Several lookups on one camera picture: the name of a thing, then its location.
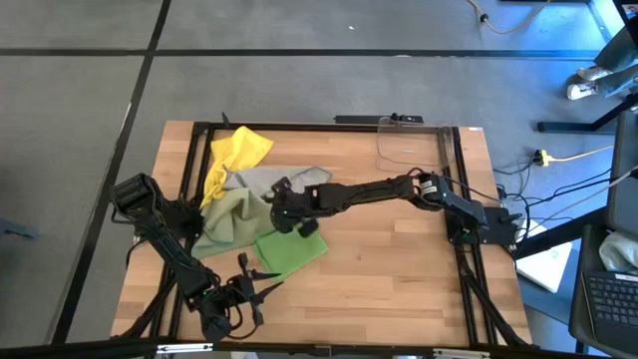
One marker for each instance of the person's shoe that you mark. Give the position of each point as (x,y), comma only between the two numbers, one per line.
(593,73)
(582,91)

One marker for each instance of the grey flat panel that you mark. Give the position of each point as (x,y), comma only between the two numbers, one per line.
(625,174)

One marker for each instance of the person's leg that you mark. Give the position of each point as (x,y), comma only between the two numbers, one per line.
(620,60)

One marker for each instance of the black aluminium table frame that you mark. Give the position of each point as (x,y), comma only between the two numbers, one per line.
(324,127)

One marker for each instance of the bright green microfiber towel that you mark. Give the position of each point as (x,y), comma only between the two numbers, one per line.
(291,251)

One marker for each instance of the pale green teal-edged towel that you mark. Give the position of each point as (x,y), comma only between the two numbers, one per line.
(231,219)

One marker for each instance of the yellow microfiber towel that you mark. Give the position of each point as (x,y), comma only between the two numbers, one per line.
(239,149)

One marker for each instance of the grey waffle microfiber towel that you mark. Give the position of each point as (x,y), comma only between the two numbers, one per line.
(259,179)

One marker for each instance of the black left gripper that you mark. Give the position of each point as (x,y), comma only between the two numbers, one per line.
(244,289)

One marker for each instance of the dark laptop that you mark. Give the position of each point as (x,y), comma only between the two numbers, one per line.
(610,299)

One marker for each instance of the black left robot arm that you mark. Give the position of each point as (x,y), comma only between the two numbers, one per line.
(164,234)

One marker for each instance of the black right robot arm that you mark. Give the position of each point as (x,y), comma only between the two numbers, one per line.
(379,192)

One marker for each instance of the pale crumpled cloth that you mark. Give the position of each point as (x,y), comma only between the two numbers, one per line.
(620,251)

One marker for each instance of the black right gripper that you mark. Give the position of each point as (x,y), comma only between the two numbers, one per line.
(294,209)

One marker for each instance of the silver metal bracket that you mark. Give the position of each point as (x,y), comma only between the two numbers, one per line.
(184,348)
(461,353)

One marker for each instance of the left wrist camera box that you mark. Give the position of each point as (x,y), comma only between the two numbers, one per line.
(217,324)

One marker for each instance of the clear plastic bin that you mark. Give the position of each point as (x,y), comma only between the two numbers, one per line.
(414,149)

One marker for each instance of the white booklet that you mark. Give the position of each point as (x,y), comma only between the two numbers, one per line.
(545,264)

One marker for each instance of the black desk foot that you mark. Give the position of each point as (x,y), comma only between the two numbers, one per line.
(573,126)

